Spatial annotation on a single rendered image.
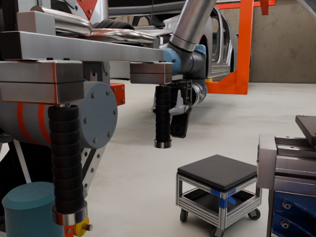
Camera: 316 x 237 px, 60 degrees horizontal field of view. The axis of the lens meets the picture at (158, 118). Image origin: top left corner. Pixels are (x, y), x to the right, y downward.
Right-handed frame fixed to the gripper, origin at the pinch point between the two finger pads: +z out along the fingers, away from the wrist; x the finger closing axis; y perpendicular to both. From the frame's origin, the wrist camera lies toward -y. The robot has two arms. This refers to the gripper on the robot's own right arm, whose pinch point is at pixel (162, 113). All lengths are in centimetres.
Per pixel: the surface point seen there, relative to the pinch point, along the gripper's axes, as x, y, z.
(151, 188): -55, -82, -121
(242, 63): -10, 12, -342
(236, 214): 12, -69, -83
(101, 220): -66, -82, -70
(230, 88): -25, -22, -342
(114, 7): -196, 96, -319
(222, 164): 1, -49, -102
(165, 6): -115, 91, -319
